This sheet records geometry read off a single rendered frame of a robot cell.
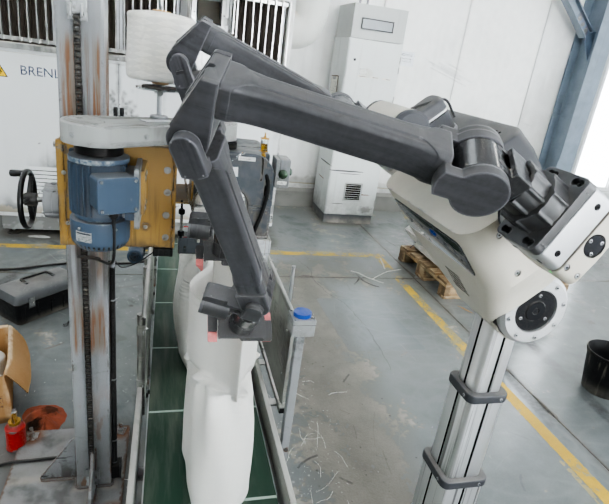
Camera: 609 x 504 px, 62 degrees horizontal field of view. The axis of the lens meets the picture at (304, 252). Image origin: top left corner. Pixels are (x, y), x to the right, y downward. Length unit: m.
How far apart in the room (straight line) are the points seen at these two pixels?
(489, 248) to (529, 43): 6.00
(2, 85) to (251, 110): 3.83
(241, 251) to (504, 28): 5.98
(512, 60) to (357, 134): 6.12
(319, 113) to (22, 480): 1.97
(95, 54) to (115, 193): 0.44
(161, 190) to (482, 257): 0.99
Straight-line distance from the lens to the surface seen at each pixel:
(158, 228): 1.61
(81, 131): 1.33
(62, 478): 2.30
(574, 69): 7.22
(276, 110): 0.65
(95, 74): 1.58
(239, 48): 1.18
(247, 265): 0.87
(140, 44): 1.33
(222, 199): 0.77
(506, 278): 0.96
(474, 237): 0.89
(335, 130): 0.65
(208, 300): 1.00
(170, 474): 1.76
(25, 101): 4.39
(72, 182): 1.41
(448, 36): 6.29
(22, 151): 4.47
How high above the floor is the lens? 1.63
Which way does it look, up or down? 21 degrees down
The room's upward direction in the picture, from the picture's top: 8 degrees clockwise
